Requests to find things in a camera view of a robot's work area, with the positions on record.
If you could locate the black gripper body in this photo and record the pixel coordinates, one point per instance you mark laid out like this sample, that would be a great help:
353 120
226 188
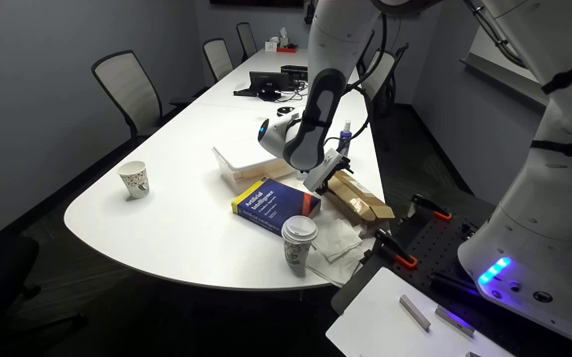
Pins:
337 162

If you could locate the brown taped cardboard box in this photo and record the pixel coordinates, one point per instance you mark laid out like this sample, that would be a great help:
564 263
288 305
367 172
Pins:
361 200

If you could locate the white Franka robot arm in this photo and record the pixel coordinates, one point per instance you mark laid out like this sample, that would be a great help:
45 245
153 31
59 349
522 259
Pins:
550 200

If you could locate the white open flat box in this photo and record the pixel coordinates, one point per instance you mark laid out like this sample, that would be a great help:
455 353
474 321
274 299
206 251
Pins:
242 164

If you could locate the small blue bottle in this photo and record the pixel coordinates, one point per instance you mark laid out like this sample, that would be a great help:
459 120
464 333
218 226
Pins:
345 140

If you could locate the white paper napkin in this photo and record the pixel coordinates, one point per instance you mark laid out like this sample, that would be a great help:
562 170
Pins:
345 269
337 239

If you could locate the blue book with orange stripe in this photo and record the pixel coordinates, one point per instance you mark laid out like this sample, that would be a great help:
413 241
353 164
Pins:
274 206

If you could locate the coffee cup with white lid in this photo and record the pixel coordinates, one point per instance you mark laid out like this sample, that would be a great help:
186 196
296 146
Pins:
298 241

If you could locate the small black table gadget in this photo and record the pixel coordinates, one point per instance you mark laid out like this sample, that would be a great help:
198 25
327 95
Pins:
286 113

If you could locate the black rectangular device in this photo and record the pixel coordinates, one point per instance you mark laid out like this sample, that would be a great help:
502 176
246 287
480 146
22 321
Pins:
294 73

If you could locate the black conference phone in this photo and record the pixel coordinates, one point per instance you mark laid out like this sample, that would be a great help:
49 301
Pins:
262 85

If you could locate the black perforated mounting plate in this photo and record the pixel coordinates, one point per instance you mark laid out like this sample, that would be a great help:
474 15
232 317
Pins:
431 249

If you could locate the red flat object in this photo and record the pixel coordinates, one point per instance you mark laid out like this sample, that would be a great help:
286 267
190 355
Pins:
286 49

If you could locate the small white cup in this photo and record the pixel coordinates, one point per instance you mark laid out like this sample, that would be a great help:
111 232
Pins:
270 47

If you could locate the small white bottle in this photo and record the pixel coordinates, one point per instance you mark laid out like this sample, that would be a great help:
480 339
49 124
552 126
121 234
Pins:
284 37

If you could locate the white board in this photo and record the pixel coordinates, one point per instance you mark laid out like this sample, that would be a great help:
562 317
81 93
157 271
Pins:
377 325

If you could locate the grey mesh office chair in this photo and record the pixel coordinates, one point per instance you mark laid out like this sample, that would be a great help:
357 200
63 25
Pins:
218 59
246 39
129 91

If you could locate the grey metal bar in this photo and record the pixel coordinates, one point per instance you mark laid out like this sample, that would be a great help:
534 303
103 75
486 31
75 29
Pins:
415 313
455 323

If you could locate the patterned paper cup without lid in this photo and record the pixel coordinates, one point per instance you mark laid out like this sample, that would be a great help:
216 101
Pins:
135 180

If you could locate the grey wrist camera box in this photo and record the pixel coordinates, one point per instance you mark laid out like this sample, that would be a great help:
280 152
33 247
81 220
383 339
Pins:
317 178

